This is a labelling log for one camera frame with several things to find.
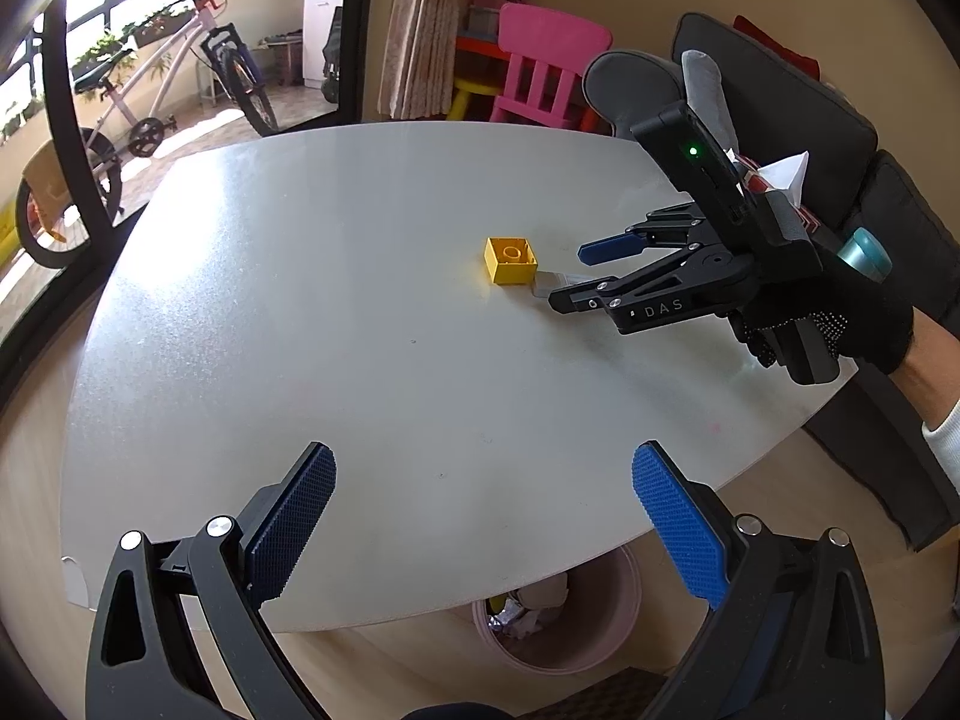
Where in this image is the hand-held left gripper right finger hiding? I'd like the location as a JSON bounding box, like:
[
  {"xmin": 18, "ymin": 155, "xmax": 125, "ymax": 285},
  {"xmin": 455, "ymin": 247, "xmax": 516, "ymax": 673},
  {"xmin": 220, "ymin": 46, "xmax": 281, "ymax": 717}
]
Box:
[{"xmin": 631, "ymin": 442, "xmax": 887, "ymax": 720}]

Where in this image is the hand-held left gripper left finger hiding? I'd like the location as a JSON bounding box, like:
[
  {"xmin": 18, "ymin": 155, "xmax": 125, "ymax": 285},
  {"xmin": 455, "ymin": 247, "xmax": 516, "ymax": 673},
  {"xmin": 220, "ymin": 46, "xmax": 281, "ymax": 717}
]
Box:
[{"xmin": 85, "ymin": 441, "xmax": 337, "ymax": 720}]

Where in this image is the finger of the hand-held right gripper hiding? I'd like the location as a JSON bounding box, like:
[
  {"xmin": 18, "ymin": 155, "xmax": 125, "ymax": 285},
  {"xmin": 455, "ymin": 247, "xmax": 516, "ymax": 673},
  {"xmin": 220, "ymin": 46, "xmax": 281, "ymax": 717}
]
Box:
[
  {"xmin": 547, "ymin": 242, "xmax": 751, "ymax": 316},
  {"xmin": 577, "ymin": 199, "xmax": 712, "ymax": 267}
]

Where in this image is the white power adapter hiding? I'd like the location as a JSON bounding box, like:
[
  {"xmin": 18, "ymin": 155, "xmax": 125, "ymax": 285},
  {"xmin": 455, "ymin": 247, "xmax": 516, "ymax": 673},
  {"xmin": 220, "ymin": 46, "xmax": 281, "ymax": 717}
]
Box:
[{"xmin": 531, "ymin": 270, "xmax": 593, "ymax": 297}]

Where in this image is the pink trash bin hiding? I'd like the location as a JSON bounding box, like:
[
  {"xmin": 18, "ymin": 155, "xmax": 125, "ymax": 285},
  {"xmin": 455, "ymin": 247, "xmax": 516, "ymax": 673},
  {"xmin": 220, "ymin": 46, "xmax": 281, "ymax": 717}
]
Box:
[{"xmin": 471, "ymin": 544, "xmax": 642, "ymax": 676}]

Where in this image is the person's right forearm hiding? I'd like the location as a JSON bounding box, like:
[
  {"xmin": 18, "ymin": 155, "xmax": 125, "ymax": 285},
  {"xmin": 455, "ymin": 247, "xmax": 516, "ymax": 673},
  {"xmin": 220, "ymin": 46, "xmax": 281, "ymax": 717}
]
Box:
[{"xmin": 889, "ymin": 311, "xmax": 960, "ymax": 496}]

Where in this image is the person's right hand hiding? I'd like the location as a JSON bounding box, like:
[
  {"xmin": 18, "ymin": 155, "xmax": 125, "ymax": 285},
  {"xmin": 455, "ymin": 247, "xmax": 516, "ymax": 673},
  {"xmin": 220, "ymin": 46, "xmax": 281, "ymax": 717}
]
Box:
[{"xmin": 731, "ymin": 240, "xmax": 914, "ymax": 376}]

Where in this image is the light grey pillow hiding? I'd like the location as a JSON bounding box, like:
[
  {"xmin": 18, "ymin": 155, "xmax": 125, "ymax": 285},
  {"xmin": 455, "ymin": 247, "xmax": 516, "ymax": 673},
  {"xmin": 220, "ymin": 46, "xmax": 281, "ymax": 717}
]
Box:
[{"xmin": 679, "ymin": 50, "xmax": 740, "ymax": 155}]

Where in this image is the white tissue sheet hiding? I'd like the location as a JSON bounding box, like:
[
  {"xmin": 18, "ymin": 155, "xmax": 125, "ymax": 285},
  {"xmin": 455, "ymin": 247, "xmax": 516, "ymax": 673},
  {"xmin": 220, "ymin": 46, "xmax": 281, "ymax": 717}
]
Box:
[{"xmin": 754, "ymin": 151, "xmax": 811, "ymax": 203}]

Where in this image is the yellow toy block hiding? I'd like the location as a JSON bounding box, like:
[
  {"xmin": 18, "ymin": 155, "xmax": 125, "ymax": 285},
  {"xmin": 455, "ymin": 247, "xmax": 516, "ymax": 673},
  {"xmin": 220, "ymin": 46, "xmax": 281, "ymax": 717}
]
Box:
[{"xmin": 484, "ymin": 236, "xmax": 541, "ymax": 286}]

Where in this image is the dark grey sofa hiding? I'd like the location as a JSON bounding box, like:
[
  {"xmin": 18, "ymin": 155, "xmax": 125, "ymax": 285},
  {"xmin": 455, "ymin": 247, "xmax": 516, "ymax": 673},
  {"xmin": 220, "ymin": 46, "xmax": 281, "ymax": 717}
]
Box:
[{"xmin": 671, "ymin": 13, "xmax": 960, "ymax": 552}]

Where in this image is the flag print tissue box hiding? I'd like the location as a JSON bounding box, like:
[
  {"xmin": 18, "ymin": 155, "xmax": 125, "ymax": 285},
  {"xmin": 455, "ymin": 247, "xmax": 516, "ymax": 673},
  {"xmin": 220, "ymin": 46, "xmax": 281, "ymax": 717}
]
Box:
[{"xmin": 731, "ymin": 154, "xmax": 822, "ymax": 233}]

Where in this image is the dark grey cushion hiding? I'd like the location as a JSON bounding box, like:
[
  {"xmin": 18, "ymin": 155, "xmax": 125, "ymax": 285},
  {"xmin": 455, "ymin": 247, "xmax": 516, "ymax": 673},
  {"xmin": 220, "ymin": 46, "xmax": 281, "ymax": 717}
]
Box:
[{"xmin": 583, "ymin": 50, "xmax": 695, "ymax": 143}]

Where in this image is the red cloth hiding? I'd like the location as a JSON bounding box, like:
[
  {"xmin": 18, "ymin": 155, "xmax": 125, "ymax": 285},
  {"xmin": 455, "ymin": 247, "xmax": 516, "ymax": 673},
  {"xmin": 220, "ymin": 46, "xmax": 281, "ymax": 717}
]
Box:
[{"xmin": 733, "ymin": 15, "xmax": 822, "ymax": 80}]

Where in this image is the teal metal bottle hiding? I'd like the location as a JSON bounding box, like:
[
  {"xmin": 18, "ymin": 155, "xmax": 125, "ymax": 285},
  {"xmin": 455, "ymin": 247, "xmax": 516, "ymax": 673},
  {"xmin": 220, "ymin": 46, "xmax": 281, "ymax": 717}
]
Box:
[{"xmin": 836, "ymin": 229, "xmax": 893, "ymax": 284}]

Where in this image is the crumpled foil wrapper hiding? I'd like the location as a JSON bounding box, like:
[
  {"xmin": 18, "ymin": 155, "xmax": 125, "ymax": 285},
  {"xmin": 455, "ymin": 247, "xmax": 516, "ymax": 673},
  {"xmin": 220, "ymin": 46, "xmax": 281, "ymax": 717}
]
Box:
[{"xmin": 487, "ymin": 594, "xmax": 542, "ymax": 640}]

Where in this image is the yellow stool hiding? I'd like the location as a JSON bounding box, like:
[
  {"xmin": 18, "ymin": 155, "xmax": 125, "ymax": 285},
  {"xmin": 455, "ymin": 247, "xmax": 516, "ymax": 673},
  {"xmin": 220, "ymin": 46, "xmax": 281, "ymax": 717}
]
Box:
[{"xmin": 448, "ymin": 77, "xmax": 503, "ymax": 121}]

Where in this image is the pink child chair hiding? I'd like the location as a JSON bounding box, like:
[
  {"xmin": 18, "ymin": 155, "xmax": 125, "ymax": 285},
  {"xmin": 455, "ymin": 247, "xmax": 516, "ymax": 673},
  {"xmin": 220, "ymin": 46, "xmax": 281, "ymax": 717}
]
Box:
[{"xmin": 490, "ymin": 2, "xmax": 614, "ymax": 128}]

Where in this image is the red child table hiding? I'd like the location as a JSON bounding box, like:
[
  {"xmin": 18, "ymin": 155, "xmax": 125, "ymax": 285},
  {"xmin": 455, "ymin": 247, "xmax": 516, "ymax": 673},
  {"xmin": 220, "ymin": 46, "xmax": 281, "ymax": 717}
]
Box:
[{"xmin": 457, "ymin": 34, "xmax": 601, "ymax": 132}]

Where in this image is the beige curtain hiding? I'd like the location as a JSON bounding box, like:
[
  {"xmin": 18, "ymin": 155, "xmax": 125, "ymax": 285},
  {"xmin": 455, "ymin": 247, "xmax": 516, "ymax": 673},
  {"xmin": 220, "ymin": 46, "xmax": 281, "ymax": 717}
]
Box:
[{"xmin": 377, "ymin": 0, "xmax": 460, "ymax": 121}]

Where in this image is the white cabinet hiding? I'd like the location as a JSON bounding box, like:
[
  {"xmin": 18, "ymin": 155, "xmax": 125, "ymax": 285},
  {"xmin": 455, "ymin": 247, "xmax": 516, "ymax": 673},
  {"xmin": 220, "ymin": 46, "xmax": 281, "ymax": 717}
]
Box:
[{"xmin": 302, "ymin": 0, "xmax": 350, "ymax": 89}]

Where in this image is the white bicycle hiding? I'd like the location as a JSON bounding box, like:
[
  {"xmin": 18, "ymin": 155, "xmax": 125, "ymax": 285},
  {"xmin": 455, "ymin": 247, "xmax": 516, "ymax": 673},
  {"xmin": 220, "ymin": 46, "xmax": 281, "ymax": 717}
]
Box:
[{"xmin": 13, "ymin": 0, "xmax": 280, "ymax": 271}]

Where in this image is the dark door frame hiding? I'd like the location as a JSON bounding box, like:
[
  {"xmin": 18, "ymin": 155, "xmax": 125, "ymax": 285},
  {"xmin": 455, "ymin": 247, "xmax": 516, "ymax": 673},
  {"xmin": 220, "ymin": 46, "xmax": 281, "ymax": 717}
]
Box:
[{"xmin": 334, "ymin": 0, "xmax": 380, "ymax": 125}]

